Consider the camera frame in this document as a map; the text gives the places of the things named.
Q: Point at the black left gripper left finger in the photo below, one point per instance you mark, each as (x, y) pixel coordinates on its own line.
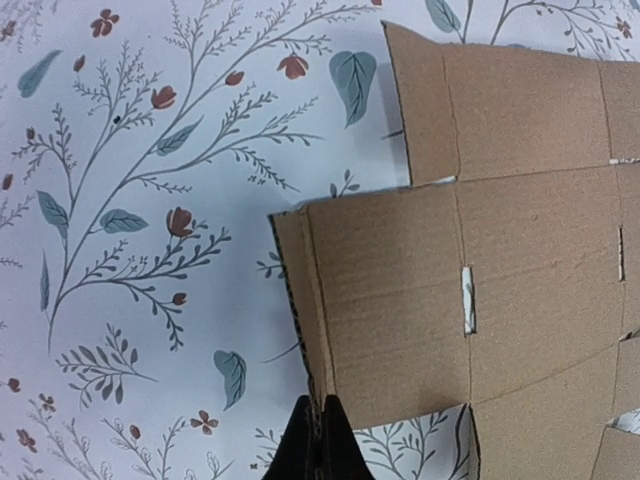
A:
(294, 458)

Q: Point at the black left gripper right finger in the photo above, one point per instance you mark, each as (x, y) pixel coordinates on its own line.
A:
(340, 455)

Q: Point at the brown cardboard box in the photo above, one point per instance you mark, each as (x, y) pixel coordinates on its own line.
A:
(504, 278)

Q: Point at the floral patterned table mat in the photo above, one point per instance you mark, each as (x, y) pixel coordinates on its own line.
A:
(145, 327)

